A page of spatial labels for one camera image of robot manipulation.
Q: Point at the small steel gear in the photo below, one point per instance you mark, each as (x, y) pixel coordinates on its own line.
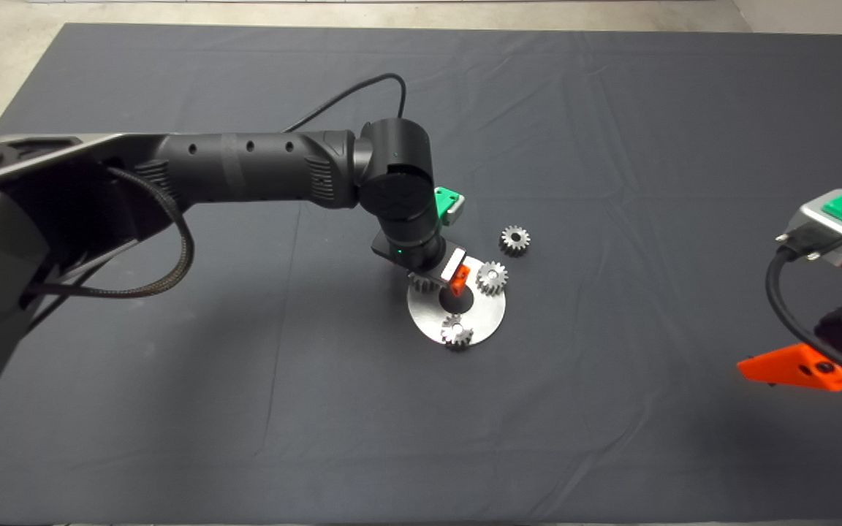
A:
(522, 247)
(484, 283)
(464, 338)

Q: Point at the larger steel gear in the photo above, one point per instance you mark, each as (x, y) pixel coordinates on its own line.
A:
(421, 283)

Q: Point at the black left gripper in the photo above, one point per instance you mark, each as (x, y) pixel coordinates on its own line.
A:
(439, 267)

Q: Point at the green left camera mount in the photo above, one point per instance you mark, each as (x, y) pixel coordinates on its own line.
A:
(446, 197)

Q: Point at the round metal plate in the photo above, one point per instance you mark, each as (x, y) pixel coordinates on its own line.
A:
(490, 315)

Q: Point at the silver right camera box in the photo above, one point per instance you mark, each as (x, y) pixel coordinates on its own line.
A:
(816, 219)

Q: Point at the silver left camera box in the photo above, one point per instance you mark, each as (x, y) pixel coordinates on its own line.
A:
(457, 214)

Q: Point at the silver camera box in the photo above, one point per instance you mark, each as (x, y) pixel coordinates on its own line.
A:
(816, 219)
(457, 214)

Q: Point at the dark grey table cloth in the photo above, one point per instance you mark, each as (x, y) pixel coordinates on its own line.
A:
(611, 438)

